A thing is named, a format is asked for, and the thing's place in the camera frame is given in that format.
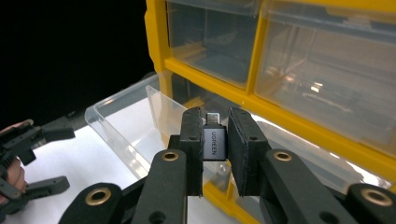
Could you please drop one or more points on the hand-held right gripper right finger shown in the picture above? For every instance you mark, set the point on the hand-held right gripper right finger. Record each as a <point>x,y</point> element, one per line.
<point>280,186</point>

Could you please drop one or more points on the small grey USB adapter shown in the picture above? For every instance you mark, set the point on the small grey USB adapter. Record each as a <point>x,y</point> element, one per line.
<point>214,143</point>

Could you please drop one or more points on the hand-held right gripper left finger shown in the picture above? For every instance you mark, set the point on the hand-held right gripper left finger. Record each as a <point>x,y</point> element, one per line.
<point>168,186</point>

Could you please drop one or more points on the clear plastic drawer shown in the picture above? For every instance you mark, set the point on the clear plastic drawer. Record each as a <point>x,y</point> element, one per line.
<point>124,124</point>

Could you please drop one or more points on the grid of clear drawers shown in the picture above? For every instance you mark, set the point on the grid of clear drawers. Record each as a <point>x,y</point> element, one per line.
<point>311,77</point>

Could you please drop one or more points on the yellow black organizer cabinet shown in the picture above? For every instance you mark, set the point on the yellow black organizer cabinet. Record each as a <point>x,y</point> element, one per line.
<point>218,85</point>

